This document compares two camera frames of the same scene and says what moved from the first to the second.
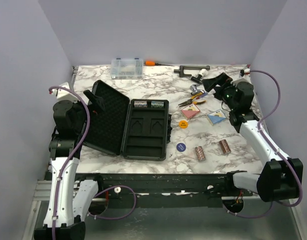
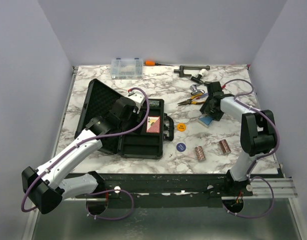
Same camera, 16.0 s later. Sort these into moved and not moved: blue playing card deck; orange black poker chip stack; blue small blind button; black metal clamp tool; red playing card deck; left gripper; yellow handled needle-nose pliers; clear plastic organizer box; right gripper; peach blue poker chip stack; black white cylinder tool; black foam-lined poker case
Moved: right gripper; blue playing card deck; red playing card deck; left gripper
Not moved: yellow handled needle-nose pliers; black foam-lined poker case; black white cylinder tool; blue small blind button; orange black poker chip stack; peach blue poker chip stack; black metal clamp tool; clear plastic organizer box
